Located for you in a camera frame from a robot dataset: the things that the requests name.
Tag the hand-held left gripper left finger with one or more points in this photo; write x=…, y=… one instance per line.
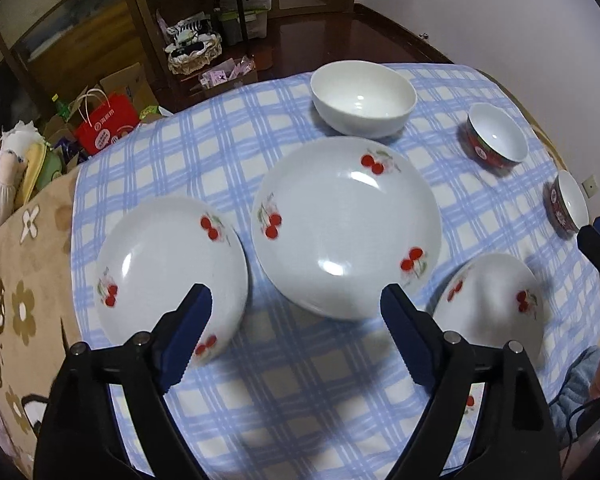
x=187, y=332

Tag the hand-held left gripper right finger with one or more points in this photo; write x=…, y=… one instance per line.
x=405, y=330

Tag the small red patterned bowl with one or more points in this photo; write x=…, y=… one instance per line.
x=497, y=135
x=572, y=200

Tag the small cherry print plate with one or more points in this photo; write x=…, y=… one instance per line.
x=165, y=260
x=490, y=305

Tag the large cherry print plate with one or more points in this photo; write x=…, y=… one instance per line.
x=350, y=230

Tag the large white bowl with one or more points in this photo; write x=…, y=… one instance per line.
x=360, y=95

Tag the person's right forearm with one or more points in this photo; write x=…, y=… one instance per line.
x=575, y=390

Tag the blue plaid cloth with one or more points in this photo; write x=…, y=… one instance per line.
x=305, y=385

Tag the brown floral blanket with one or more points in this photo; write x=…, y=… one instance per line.
x=25, y=310

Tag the red paper bag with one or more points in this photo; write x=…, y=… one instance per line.
x=105, y=127

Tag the white plush toy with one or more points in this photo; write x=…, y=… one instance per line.
x=5, y=170

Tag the cardboard box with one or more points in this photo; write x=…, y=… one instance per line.
x=130, y=85

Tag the green bottle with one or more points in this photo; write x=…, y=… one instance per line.
x=61, y=107

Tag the pink packets on floor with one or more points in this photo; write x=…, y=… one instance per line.
x=227, y=72

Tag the woven basket with clothes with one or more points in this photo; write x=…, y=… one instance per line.
x=192, y=52

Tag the clear plastic storage box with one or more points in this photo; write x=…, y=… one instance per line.
x=252, y=15

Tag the cluttered wooden shelf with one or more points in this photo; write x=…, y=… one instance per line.
x=240, y=10

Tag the wooden cabinet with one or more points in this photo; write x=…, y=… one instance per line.
x=80, y=20

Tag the white wall socket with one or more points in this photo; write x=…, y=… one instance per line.
x=590, y=185

